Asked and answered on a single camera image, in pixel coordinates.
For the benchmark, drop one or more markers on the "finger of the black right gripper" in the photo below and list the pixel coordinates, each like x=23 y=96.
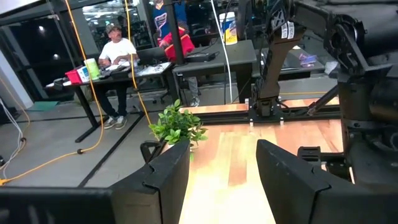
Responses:
x=309 y=154

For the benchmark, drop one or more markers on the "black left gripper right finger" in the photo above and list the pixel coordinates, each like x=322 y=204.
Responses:
x=295 y=193

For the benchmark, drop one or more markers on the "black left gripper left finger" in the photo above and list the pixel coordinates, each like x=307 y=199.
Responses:
x=161 y=189

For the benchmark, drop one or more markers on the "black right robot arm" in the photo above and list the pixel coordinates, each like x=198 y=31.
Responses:
x=276 y=62

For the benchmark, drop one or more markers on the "black table clamp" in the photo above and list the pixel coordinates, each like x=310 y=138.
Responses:
x=146 y=149

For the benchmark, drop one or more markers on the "green potted plant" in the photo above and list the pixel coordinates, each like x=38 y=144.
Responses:
x=177 y=127

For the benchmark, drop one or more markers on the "clear plastic bag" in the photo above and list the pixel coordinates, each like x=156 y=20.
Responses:
x=331 y=68

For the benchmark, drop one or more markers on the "black table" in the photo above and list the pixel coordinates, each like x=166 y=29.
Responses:
x=289 y=63

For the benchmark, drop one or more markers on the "purple plastic packet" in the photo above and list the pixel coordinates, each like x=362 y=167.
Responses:
x=308 y=60

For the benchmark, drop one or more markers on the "black desk with laptop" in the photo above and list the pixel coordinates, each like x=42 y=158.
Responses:
x=149 y=71

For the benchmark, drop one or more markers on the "black desk with canister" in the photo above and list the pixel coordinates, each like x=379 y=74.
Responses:
x=217 y=60

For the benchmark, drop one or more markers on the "black laptop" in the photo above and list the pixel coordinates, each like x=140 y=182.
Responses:
x=150 y=55

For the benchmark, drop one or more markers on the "black flat device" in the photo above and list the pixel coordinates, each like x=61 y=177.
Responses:
x=200 y=57

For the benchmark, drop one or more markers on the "white blue box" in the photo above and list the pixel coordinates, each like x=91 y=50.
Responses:
x=83 y=74

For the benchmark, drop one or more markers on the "green wipes canister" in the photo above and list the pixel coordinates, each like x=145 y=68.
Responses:
x=92 y=68

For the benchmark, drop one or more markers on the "red box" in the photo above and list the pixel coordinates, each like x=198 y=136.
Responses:
x=73 y=77

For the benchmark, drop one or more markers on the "red bag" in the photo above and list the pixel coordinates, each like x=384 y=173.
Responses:
x=183 y=46

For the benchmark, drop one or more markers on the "green floor mat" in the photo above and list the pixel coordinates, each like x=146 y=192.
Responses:
x=42 y=106

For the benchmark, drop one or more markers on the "person seated at desk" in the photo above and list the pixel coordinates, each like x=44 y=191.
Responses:
x=116 y=49

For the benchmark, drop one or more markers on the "black vertical pole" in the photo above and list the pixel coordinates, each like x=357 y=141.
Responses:
x=174 y=31

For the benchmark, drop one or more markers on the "person in cap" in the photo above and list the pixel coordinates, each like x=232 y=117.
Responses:
x=161 y=18

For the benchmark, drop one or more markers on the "black diagonal frame strut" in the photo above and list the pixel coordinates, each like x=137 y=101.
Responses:
x=323 y=100

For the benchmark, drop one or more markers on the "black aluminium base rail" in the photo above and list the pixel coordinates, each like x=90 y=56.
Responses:
x=224 y=117

